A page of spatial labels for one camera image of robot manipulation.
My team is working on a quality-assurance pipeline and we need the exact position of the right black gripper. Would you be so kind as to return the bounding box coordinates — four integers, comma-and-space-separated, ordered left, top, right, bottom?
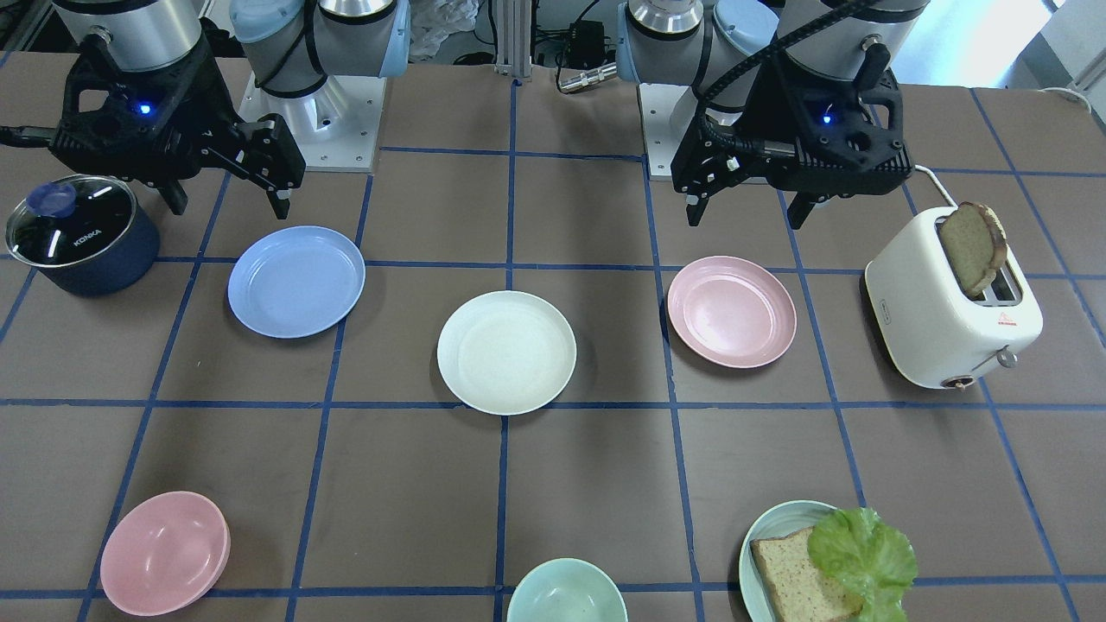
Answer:
48, 37, 307, 220

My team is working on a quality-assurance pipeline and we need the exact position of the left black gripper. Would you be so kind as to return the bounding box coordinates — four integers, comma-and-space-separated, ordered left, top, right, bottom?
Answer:
671, 39, 915, 230

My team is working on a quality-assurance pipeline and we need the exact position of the pink plate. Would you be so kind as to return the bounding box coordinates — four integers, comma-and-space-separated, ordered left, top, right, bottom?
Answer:
666, 256, 799, 369

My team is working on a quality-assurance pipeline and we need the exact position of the blue plate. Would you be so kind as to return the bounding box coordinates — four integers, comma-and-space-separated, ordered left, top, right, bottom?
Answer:
226, 225, 365, 339

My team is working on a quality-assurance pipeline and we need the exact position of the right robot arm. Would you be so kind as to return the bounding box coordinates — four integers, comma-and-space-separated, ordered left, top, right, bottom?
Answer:
45, 1, 410, 219

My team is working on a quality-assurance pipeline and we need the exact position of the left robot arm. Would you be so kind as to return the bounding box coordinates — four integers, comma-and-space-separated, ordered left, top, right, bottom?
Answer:
616, 1, 927, 229

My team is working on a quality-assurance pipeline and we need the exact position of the bread slice in toaster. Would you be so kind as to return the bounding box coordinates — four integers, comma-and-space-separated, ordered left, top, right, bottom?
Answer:
938, 201, 1008, 299

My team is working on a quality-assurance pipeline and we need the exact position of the white toaster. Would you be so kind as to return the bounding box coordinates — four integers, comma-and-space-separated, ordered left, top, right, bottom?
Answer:
862, 207, 1043, 388

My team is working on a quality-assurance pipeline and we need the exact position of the white plate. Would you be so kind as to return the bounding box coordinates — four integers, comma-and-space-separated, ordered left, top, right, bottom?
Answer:
437, 290, 577, 416

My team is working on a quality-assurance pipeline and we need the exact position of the light green plate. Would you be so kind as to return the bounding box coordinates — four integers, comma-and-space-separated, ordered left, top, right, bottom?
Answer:
738, 500, 862, 621

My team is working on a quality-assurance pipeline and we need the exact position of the green lettuce leaf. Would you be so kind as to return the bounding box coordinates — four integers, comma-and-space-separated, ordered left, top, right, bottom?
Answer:
807, 507, 918, 621

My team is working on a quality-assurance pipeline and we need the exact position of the pink bowl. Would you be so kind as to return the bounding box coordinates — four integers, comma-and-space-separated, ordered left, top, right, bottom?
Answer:
100, 491, 232, 616

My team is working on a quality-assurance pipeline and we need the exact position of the bread slice on plate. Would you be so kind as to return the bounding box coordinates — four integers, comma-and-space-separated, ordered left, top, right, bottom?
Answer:
751, 526, 862, 621

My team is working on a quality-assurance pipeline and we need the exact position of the green bowl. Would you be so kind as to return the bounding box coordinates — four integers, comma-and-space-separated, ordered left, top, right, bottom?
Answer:
505, 558, 628, 621

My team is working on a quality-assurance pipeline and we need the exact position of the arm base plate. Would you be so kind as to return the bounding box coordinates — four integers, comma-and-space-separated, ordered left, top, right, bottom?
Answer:
639, 83, 696, 182
238, 76, 388, 174

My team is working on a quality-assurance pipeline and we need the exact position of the white toaster power cable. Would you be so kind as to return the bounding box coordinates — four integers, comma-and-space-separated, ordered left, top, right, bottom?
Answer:
912, 164, 960, 210

